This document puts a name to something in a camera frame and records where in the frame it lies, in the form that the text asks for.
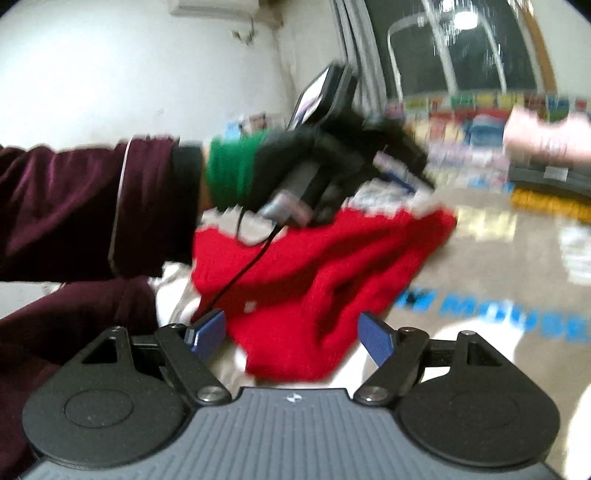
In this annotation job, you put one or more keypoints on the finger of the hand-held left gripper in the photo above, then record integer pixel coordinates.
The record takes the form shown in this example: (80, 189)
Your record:
(406, 152)

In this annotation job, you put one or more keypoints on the white air conditioner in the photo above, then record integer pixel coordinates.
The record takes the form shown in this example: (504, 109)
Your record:
(207, 7)

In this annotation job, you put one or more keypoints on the grey curtain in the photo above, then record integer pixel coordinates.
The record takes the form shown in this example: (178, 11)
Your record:
(364, 46)

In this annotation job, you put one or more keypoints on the window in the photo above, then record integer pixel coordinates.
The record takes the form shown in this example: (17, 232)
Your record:
(517, 55)

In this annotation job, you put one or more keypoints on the yellow knit sweater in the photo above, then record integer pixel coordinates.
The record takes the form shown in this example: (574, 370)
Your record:
(549, 203)

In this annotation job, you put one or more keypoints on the blue duvet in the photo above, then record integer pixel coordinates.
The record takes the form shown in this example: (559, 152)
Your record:
(485, 127)

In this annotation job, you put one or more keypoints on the black striped garment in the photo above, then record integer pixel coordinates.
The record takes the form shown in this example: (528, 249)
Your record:
(554, 177)

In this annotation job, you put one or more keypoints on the person's left hand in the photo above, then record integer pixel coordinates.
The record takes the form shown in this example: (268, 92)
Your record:
(272, 157)

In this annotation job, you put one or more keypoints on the cartoon printed blanket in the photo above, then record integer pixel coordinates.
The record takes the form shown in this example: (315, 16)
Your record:
(485, 258)

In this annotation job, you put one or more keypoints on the pink printed sweatshirt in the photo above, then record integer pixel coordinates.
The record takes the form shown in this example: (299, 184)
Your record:
(545, 138)

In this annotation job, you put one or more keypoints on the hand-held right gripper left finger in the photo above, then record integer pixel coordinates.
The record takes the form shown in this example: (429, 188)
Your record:
(207, 334)

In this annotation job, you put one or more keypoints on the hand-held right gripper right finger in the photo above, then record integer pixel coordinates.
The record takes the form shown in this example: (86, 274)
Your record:
(376, 341)

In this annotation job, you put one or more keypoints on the white arched tube frame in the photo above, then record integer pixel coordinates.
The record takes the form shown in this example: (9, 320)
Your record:
(496, 50)

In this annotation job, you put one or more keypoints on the red knit sweater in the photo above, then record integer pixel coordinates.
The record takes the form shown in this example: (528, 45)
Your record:
(323, 277)

